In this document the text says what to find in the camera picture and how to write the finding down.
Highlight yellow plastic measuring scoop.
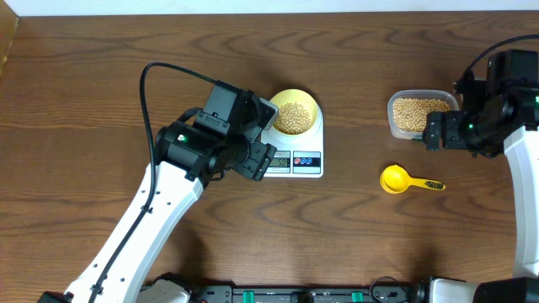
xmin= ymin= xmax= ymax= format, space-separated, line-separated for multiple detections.
xmin=380 ymin=165 xmax=446 ymax=194

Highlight left black cable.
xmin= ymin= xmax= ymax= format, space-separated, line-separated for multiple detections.
xmin=88 ymin=61 xmax=218 ymax=303

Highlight yellow plastic bowl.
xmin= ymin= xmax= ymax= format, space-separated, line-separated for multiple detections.
xmin=270 ymin=89 xmax=318 ymax=132

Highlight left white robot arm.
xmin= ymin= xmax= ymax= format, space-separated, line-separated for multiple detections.
xmin=40 ymin=81 xmax=278 ymax=302

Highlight right black cable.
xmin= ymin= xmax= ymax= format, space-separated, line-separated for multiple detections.
xmin=461 ymin=34 xmax=539 ymax=83

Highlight white digital kitchen scale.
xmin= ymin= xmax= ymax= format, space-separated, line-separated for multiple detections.
xmin=261 ymin=122 xmax=324 ymax=178

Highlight clear plastic container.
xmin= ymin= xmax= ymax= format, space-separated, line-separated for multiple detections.
xmin=387 ymin=89 xmax=459 ymax=140

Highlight black mounting rail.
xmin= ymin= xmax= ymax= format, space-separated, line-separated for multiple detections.
xmin=186 ymin=284 xmax=429 ymax=303

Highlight black cable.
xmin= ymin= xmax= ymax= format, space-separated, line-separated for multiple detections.
xmin=461 ymin=34 xmax=539 ymax=83
xmin=88 ymin=61 xmax=218 ymax=303

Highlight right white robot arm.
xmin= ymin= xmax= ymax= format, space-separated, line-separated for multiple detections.
xmin=423 ymin=50 xmax=538 ymax=302

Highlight soybeans in yellow bowl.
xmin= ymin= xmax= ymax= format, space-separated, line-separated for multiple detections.
xmin=274 ymin=103 xmax=312 ymax=135

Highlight pile of soybeans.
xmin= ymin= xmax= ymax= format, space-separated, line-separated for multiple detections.
xmin=392 ymin=98 xmax=451 ymax=132

